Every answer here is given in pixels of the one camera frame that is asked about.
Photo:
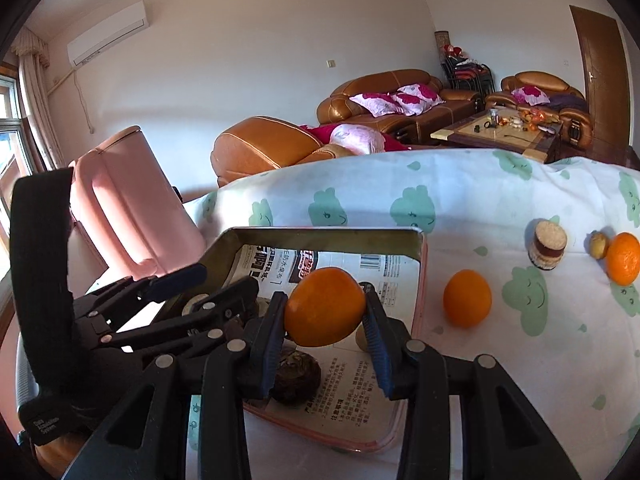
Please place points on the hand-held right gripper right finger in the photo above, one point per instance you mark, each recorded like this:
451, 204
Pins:
377, 345

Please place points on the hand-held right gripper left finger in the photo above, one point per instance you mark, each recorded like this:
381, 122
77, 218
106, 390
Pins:
272, 340

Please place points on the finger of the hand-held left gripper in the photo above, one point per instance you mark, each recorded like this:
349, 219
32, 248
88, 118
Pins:
215, 310
170, 277

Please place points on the brown round fruit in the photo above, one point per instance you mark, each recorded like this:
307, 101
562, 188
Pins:
296, 380

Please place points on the small orange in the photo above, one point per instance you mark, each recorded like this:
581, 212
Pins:
325, 307

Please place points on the pink rectangular tin box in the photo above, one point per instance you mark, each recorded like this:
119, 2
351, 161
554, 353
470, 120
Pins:
320, 237

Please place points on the printed paper liner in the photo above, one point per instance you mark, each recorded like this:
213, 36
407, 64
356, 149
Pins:
345, 400

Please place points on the pink electric kettle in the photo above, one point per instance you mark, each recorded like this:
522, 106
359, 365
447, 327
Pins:
130, 200

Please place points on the large orange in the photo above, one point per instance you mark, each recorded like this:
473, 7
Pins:
625, 259
467, 299

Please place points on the window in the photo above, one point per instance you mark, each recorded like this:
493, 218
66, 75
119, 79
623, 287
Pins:
12, 160

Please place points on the beige curtain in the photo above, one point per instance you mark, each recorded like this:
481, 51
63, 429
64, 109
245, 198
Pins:
35, 90

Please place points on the round layered cake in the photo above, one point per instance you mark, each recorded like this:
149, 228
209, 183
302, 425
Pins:
547, 247

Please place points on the pale pink cushion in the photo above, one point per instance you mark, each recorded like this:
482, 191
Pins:
357, 137

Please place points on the wooden coffee table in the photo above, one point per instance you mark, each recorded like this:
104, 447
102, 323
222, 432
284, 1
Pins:
480, 137

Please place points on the white air conditioner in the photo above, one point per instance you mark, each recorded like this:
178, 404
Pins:
107, 35

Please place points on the small tan fruit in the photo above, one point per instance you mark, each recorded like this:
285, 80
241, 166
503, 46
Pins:
598, 246

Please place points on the long brown leather sofa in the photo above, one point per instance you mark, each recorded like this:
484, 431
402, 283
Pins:
380, 80

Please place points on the small items on coffee table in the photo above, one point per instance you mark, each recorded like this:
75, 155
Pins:
530, 120

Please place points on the stacked dark chairs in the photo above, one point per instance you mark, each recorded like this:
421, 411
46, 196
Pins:
467, 75

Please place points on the small pink floral pillow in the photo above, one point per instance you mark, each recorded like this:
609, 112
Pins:
530, 95

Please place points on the brown leather armchair dark blanket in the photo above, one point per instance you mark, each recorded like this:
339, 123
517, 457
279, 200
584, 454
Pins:
540, 79

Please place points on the brown wooden door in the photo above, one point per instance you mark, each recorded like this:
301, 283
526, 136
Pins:
602, 80

